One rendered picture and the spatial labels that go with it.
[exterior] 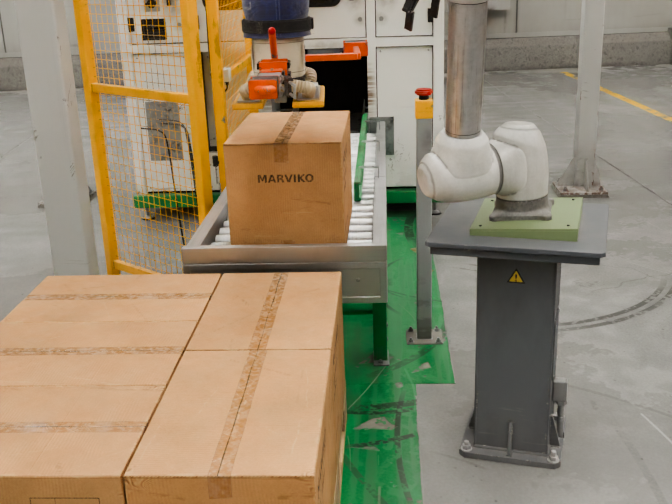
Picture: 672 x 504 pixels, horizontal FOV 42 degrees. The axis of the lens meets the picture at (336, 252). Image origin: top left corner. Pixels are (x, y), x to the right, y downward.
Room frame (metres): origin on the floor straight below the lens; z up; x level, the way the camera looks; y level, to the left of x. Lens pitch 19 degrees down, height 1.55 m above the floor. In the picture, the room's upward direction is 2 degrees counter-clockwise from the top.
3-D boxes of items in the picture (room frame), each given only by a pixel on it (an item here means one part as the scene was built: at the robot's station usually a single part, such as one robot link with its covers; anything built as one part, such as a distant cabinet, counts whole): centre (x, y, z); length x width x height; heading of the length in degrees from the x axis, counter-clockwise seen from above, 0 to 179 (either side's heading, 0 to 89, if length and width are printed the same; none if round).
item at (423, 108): (3.36, -0.36, 0.50); 0.07 x 0.07 x 1.00; 86
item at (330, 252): (2.82, 0.18, 0.58); 0.70 x 0.03 x 0.06; 86
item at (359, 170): (4.33, -0.19, 0.60); 1.60 x 0.10 x 0.09; 176
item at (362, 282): (2.82, 0.18, 0.47); 0.70 x 0.03 x 0.15; 86
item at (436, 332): (3.36, -0.36, 0.01); 0.15 x 0.15 x 0.03; 86
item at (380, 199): (3.97, -0.22, 0.50); 2.31 x 0.05 x 0.19; 176
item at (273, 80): (2.32, 0.17, 1.22); 0.08 x 0.07 x 0.05; 0
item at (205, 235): (4.01, 0.43, 0.50); 2.31 x 0.05 x 0.19; 176
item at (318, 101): (2.91, 0.07, 1.11); 0.34 x 0.10 x 0.05; 0
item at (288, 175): (3.18, 0.15, 0.75); 0.60 x 0.40 x 0.40; 176
